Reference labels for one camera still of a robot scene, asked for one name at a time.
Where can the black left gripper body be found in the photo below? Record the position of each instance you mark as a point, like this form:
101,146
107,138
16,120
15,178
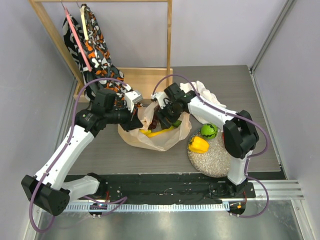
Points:
124,117

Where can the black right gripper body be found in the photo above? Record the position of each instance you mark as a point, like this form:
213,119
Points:
162,120

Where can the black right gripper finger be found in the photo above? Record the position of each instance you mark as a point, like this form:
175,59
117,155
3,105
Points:
167,122
158,116

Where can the yellow fake banana bunch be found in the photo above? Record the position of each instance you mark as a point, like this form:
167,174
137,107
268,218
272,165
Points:
151,134

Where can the translucent plastic shopping bag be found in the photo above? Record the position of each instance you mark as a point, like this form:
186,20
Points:
160,142

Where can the yellow fake bell pepper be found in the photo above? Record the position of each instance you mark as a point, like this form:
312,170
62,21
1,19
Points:
198,145

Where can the green fake watermelon ball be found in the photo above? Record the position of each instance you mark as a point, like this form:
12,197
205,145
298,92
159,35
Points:
209,131

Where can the green fake mango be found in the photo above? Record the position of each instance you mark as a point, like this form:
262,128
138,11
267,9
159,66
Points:
177,123

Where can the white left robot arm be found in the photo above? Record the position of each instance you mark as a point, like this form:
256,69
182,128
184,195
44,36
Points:
47,189

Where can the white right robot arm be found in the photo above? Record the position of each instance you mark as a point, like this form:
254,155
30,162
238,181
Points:
239,131

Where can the dark red fake grapes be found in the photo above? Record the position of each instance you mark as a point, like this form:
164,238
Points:
153,125

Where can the white crumpled cloth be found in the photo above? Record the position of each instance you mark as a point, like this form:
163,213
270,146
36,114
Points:
203,92

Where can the wooden clothes rack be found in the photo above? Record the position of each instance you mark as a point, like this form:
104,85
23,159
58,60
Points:
143,79

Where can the orange camouflage patterned garment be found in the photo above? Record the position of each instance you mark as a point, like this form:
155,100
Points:
98,55

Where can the speckled ceramic plate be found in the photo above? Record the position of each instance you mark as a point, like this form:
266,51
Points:
213,163

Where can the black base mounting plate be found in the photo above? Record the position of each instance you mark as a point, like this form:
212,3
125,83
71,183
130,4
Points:
171,189

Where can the pink clothes hanger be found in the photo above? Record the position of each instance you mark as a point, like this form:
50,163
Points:
78,42

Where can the cream clothes hanger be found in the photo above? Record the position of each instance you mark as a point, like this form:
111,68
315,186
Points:
83,21

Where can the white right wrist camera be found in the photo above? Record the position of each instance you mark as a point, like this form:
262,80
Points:
161,98

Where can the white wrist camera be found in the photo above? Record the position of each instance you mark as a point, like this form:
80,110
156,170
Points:
131,98
161,98

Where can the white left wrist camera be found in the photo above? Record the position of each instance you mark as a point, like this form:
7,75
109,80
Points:
131,98

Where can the white slotted cable duct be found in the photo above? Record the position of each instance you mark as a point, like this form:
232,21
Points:
88,206

